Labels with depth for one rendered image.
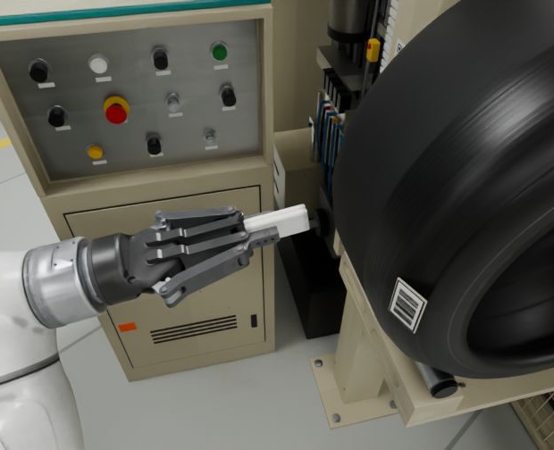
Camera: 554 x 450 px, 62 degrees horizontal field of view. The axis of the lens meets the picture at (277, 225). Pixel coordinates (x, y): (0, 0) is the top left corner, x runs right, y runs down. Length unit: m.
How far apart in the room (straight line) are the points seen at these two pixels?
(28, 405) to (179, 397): 1.27
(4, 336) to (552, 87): 0.55
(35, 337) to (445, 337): 0.45
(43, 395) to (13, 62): 0.68
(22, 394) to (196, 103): 0.72
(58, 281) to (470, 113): 0.43
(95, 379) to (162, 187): 0.96
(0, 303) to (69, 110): 0.63
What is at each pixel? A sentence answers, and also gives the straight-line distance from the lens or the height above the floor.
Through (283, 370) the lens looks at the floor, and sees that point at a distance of 1.79.
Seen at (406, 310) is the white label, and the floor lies 1.16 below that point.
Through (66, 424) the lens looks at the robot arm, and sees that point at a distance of 0.57.
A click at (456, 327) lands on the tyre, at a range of 0.57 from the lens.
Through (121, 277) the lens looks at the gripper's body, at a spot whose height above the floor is 1.22.
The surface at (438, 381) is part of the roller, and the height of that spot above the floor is 0.92.
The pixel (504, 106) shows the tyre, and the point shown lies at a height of 1.37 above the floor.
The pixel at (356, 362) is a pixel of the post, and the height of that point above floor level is 0.30.
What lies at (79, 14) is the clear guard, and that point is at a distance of 0.96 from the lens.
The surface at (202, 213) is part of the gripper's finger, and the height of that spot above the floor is 1.23.
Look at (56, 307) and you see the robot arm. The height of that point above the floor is 1.20.
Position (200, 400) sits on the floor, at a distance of 1.76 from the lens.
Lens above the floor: 1.59
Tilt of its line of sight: 45 degrees down
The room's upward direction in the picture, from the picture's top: straight up
